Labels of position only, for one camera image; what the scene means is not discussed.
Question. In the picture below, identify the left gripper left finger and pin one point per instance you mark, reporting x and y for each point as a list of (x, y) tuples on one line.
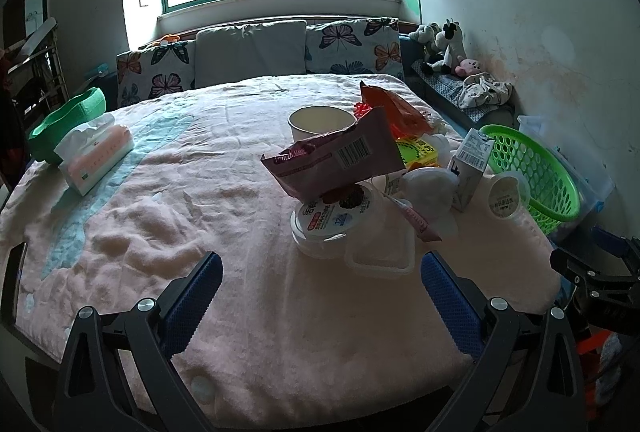
[(116, 373)]

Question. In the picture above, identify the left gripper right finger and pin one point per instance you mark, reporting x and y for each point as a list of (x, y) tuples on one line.
[(525, 373)]

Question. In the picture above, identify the small yogurt cup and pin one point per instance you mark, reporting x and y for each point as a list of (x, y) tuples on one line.
[(508, 195)]

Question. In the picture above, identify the white milk carton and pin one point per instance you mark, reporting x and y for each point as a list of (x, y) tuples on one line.
[(468, 164)]

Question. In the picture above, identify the pink straw wrapper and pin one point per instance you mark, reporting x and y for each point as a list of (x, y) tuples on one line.
[(423, 227)]

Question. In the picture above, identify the clear plastic tray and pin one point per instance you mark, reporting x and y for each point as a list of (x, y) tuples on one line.
[(386, 253)]

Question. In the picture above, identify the lime juice plastic bottle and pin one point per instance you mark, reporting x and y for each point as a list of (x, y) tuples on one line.
[(426, 150)]

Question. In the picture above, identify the round lidded food container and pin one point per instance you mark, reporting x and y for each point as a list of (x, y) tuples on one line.
[(328, 230)]

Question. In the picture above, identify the red snack bag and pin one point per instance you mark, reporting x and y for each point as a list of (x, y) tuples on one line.
[(402, 118)]

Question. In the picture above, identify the maroon snack bag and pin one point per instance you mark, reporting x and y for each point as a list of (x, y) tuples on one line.
[(310, 168)]

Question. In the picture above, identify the white paper cup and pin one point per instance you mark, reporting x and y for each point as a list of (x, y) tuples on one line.
[(307, 122)]

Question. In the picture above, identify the white tissue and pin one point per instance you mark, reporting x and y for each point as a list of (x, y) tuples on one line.
[(430, 190)]

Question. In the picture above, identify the red plastic stool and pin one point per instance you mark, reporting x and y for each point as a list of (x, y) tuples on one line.
[(599, 356)]

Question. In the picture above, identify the clear storage box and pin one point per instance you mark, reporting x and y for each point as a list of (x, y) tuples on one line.
[(585, 168)]

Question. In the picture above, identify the green plastic basket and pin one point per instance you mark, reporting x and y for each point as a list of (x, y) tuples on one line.
[(554, 197)]

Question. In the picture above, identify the crumpled patterned cloth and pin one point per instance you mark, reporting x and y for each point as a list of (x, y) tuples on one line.
[(483, 89)]

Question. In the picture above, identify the pink tissue pack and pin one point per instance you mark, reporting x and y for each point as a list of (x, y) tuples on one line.
[(91, 150)]

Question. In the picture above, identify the green plastic tub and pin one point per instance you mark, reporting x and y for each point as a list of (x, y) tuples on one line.
[(50, 131)]

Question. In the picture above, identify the pink plush toy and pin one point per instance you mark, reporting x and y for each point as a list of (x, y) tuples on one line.
[(468, 67)]

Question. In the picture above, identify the cow plush toy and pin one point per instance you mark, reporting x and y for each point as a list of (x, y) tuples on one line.
[(445, 50)]

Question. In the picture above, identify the grey plush toy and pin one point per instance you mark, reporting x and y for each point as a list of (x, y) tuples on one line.
[(426, 35)]

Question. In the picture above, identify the left butterfly cushion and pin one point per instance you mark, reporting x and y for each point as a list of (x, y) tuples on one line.
[(154, 72)]

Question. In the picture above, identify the butterfly cushion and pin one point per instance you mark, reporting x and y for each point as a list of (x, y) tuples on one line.
[(355, 46), (154, 72)]

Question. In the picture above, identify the dark wooden shelf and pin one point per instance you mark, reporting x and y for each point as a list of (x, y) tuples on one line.
[(34, 77)]

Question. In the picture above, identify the right butterfly cushion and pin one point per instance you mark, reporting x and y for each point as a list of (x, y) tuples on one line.
[(355, 46)]

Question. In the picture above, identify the grey plain cushion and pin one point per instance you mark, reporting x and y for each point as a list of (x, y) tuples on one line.
[(235, 53)]

